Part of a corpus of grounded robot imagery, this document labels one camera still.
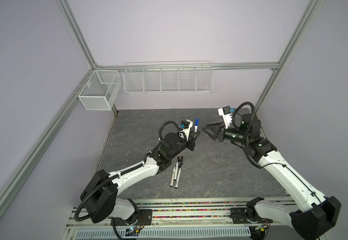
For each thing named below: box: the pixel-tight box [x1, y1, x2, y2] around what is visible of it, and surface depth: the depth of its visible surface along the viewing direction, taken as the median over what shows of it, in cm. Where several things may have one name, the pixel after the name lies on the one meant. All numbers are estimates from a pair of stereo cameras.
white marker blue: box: [194, 118, 200, 133], surface depth 72 cm
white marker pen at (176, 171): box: [174, 161, 179, 181], surface depth 90 cm
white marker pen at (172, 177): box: [170, 166, 176, 187], surface depth 88 cm
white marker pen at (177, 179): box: [175, 168, 181, 189], surface depth 87 cm
